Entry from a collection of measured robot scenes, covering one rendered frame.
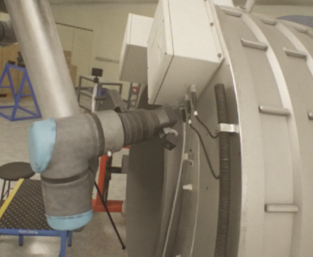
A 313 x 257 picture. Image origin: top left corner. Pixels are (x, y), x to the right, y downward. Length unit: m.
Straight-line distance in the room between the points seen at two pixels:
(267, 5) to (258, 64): 5.88
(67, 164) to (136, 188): 1.04
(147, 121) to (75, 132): 0.16
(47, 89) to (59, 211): 0.25
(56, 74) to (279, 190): 0.50
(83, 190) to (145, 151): 1.00
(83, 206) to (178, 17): 0.47
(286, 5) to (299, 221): 5.97
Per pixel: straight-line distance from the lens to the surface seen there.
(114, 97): 0.54
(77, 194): 0.50
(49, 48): 0.58
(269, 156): 0.50
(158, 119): 0.55
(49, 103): 0.58
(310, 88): 0.65
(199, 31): 0.62
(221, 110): 0.48
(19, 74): 7.59
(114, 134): 0.48
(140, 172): 1.49
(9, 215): 1.79
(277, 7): 6.39
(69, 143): 0.45
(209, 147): 0.57
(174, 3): 0.68
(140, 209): 1.45
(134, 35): 1.16
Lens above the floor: 1.64
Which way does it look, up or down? 14 degrees down
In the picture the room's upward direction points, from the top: 9 degrees clockwise
